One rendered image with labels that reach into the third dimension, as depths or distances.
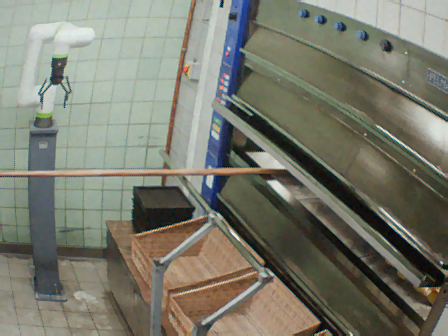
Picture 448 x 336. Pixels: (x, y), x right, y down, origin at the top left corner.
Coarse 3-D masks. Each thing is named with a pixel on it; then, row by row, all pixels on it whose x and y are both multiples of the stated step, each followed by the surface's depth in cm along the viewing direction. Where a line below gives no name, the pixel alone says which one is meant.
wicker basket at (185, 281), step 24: (216, 240) 320; (240, 240) 301; (144, 264) 295; (192, 264) 323; (216, 264) 315; (240, 264) 296; (168, 288) 266; (192, 288) 270; (216, 288) 276; (240, 288) 282
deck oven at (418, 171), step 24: (240, 72) 309; (264, 72) 285; (312, 96) 247; (264, 120) 287; (336, 120) 230; (360, 120) 212; (240, 144) 321; (384, 144) 199; (408, 168) 185; (264, 192) 287; (432, 192) 170; (288, 216) 266; (312, 240) 246; (408, 240) 182; (336, 264) 227; (432, 264) 178; (360, 288) 209; (384, 312) 191; (432, 312) 163
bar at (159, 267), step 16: (192, 192) 265; (208, 208) 251; (208, 224) 246; (224, 224) 239; (192, 240) 246; (176, 256) 246; (160, 272) 245; (160, 288) 248; (256, 288) 205; (160, 304) 252; (160, 320) 255; (208, 320) 204
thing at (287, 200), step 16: (240, 160) 310; (256, 176) 295; (272, 192) 280; (288, 192) 277; (288, 208) 266; (304, 208) 262; (304, 224) 253; (320, 224) 248; (320, 240) 240; (336, 240) 235; (336, 256) 228; (352, 256) 222; (352, 272) 215; (368, 272) 209; (368, 288) 203; (384, 288) 197; (384, 304) 192; (400, 304) 185; (400, 320) 180; (416, 320) 173
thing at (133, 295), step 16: (112, 224) 350; (128, 224) 355; (112, 240) 342; (128, 240) 336; (112, 256) 345; (128, 256) 318; (112, 272) 350; (128, 272) 311; (112, 288) 356; (128, 288) 314; (144, 288) 289; (128, 304) 319; (144, 304) 286; (128, 320) 325; (144, 320) 290
